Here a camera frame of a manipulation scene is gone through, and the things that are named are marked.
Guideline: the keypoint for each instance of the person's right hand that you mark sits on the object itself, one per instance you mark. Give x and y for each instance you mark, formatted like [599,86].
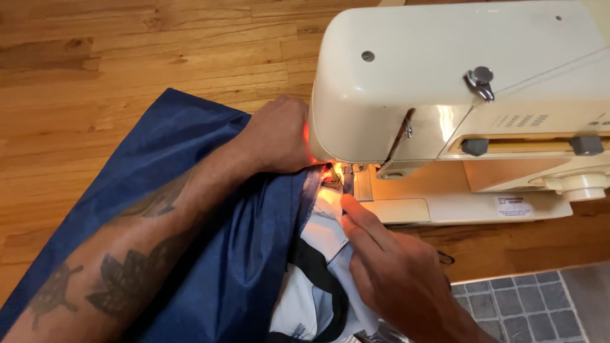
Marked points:
[405,276]

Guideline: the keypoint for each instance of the person's left hand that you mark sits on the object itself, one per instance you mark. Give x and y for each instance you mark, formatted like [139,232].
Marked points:
[276,136]

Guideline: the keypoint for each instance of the blue nylon fabric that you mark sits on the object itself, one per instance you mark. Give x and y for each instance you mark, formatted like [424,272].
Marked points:
[190,143]

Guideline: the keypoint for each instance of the white fabric piece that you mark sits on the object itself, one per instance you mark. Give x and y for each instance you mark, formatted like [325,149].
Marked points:
[324,238]

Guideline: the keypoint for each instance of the cream sewing machine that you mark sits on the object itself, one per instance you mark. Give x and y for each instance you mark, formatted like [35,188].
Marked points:
[429,95]

